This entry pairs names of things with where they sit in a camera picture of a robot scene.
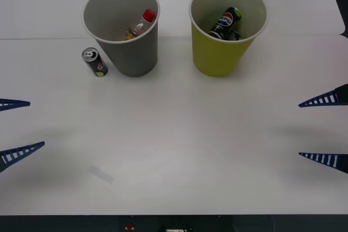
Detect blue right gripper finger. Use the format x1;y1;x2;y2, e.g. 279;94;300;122
297;83;348;108
298;152;348;174

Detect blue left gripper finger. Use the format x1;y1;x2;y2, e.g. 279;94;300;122
0;98;31;112
0;141;46;174

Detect black drink can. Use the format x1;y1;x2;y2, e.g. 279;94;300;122
227;30;244;41
208;6;243;40
81;47;109;78

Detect yellow-green plastic waste bin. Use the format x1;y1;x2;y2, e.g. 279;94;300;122
189;0;269;78

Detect grey plastic waste bin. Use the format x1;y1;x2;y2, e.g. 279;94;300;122
83;0;161;78

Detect red-capped plastic bottle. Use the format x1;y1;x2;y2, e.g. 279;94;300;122
124;9;157;41

